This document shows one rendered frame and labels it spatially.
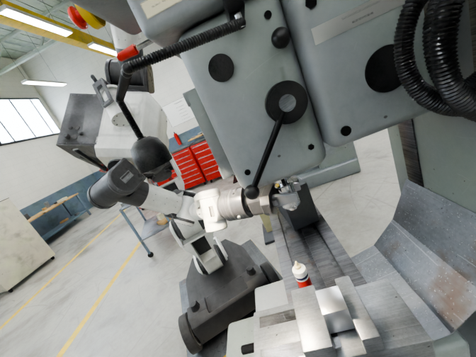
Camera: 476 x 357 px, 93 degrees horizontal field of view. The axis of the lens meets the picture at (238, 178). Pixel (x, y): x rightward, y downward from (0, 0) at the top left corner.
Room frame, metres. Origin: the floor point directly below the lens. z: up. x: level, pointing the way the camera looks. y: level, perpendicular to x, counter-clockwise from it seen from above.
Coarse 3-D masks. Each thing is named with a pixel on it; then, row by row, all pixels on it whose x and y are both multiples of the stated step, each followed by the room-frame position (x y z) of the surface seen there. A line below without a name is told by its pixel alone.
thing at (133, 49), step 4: (148, 40) 0.64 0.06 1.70; (132, 44) 0.65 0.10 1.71; (140, 44) 0.64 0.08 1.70; (144, 44) 0.64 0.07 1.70; (148, 44) 0.64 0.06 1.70; (128, 48) 0.64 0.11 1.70; (132, 48) 0.64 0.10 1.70; (136, 48) 0.64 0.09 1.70; (140, 48) 0.65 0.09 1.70; (120, 52) 0.65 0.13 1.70; (124, 52) 0.65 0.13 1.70; (128, 52) 0.64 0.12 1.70; (132, 52) 0.64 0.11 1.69; (136, 52) 0.65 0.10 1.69; (116, 56) 0.65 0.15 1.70; (120, 56) 0.65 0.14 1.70; (124, 56) 0.65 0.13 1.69; (128, 56) 0.65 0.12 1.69; (132, 56) 0.65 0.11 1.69; (120, 60) 0.65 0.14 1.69; (124, 60) 0.66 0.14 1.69
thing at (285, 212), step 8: (296, 176) 0.93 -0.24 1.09; (304, 184) 0.84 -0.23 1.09; (304, 192) 0.84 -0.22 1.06; (304, 200) 0.83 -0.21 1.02; (312, 200) 0.84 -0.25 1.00; (280, 208) 0.96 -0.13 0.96; (296, 208) 0.83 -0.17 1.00; (304, 208) 0.83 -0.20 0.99; (312, 208) 0.84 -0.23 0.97; (288, 216) 0.84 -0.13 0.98; (296, 216) 0.83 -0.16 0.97; (304, 216) 0.83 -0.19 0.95; (312, 216) 0.84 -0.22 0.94; (296, 224) 0.83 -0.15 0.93; (304, 224) 0.83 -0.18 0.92
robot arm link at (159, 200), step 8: (152, 192) 0.76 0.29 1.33; (160, 192) 0.78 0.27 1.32; (168, 192) 0.81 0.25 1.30; (176, 192) 0.85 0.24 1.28; (192, 192) 0.84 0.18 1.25; (152, 200) 0.75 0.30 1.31; (160, 200) 0.77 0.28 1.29; (168, 200) 0.79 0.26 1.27; (176, 200) 0.81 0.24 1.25; (152, 208) 0.77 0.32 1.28; (160, 208) 0.77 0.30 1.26; (168, 208) 0.79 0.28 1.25; (176, 208) 0.80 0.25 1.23; (168, 216) 0.81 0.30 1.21; (184, 224) 0.79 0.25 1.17; (192, 224) 0.80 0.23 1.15
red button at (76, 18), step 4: (68, 8) 0.54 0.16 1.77; (72, 8) 0.55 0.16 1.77; (68, 12) 0.54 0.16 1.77; (72, 12) 0.54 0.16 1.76; (76, 12) 0.55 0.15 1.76; (72, 16) 0.54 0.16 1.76; (76, 16) 0.55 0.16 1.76; (80, 16) 0.55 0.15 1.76; (72, 20) 0.54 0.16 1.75; (76, 20) 0.54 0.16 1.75; (80, 20) 0.55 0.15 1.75; (84, 20) 0.55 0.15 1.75; (76, 24) 0.55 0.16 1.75; (80, 24) 0.55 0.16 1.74; (84, 24) 0.56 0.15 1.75; (84, 28) 0.56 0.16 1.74
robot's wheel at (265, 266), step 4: (264, 264) 1.10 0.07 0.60; (268, 264) 1.08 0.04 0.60; (264, 268) 1.07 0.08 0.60; (268, 268) 1.06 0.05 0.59; (272, 268) 1.05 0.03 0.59; (264, 272) 1.07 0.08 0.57; (268, 272) 1.04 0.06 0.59; (272, 272) 1.03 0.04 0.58; (268, 276) 1.02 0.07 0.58; (272, 276) 1.02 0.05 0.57; (276, 276) 1.01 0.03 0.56; (272, 280) 1.00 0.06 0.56; (276, 280) 1.00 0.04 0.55
